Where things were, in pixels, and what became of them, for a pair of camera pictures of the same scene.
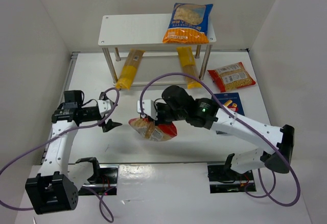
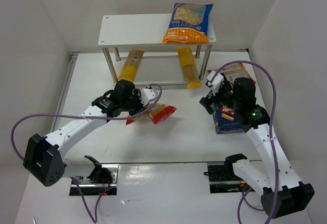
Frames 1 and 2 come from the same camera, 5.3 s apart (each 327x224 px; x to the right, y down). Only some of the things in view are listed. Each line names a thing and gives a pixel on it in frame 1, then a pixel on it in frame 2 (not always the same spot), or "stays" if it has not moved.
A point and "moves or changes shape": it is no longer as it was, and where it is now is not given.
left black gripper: x=106 y=123 → x=138 y=105
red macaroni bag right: x=231 y=77 stays
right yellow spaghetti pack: x=187 y=58 stays
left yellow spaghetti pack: x=129 y=71 stays
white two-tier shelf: x=120 y=33 stays
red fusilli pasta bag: x=152 y=131 moves or changes shape
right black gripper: x=158 y=116 → x=208 y=102
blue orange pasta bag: x=189 y=24 stays
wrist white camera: x=149 y=108 → x=217 y=81
